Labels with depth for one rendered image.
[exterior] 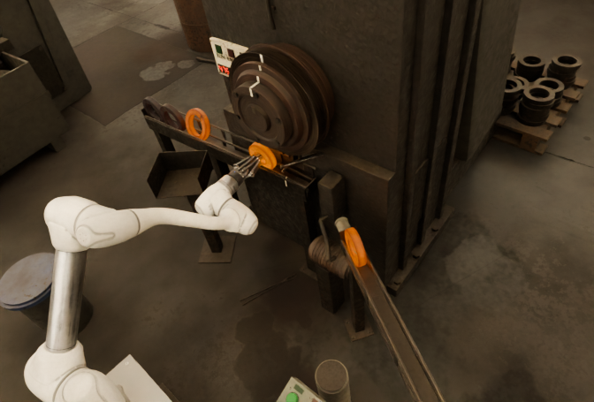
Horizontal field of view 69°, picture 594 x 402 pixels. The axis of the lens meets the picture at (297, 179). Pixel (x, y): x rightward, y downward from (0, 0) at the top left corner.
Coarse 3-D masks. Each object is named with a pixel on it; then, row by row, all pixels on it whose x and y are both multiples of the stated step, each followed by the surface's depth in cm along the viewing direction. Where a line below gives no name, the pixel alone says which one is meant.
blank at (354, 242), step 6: (348, 228) 170; (348, 234) 166; (354, 234) 164; (348, 240) 171; (354, 240) 162; (360, 240) 162; (348, 246) 173; (354, 246) 162; (360, 246) 162; (354, 252) 165; (360, 252) 162; (354, 258) 168; (360, 258) 162; (366, 258) 163; (360, 264) 164
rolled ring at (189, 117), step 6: (192, 114) 238; (198, 114) 234; (204, 114) 235; (186, 120) 244; (192, 120) 244; (204, 120) 233; (192, 126) 245; (204, 126) 234; (192, 132) 243; (204, 132) 235; (204, 138) 238
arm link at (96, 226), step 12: (96, 204) 146; (84, 216) 139; (96, 216) 138; (108, 216) 140; (120, 216) 143; (132, 216) 146; (84, 228) 134; (96, 228) 135; (108, 228) 138; (120, 228) 141; (132, 228) 145; (84, 240) 135; (96, 240) 136; (108, 240) 138; (120, 240) 143
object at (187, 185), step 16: (160, 160) 225; (176, 160) 227; (192, 160) 226; (208, 160) 222; (160, 176) 225; (176, 176) 229; (192, 176) 226; (208, 176) 221; (160, 192) 222; (176, 192) 220; (192, 192) 217; (192, 208) 234; (208, 240) 255; (224, 240) 269; (208, 256) 262; (224, 256) 260
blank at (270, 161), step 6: (252, 144) 205; (258, 144) 203; (252, 150) 207; (258, 150) 203; (264, 150) 201; (270, 150) 202; (264, 156) 203; (270, 156) 202; (264, 162) 209; (270, 162) 202; (276, 162) 205; (270, 168) 207
